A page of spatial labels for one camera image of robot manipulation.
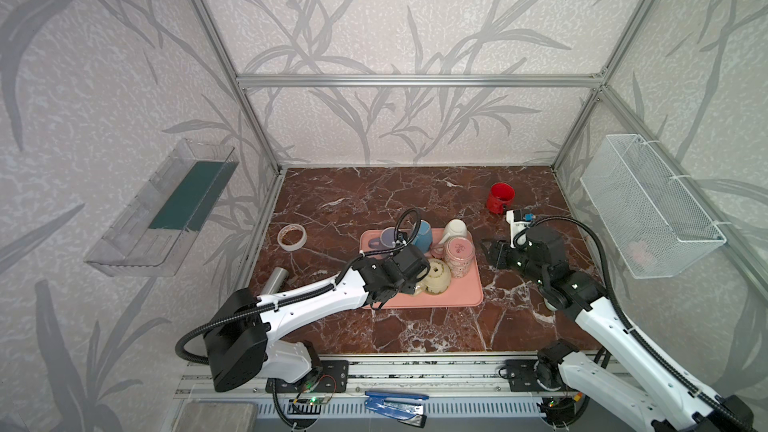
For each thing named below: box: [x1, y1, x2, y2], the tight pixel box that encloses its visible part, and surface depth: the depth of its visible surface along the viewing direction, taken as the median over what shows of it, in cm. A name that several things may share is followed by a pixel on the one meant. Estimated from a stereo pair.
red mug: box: [486, 182, 515, 215], surface depth 106 cm
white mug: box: [438, 218, 469, 245], surface depth 93 cm
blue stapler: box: [364, 391, 429, 428], surface depth 69 cm
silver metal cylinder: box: [261, 267, 289, 295], surface depth 91 cm
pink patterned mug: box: [430, 232, 476, 279], surface depth 86 cm
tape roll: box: [277, 223, 308, 252], surface depth 101 cm
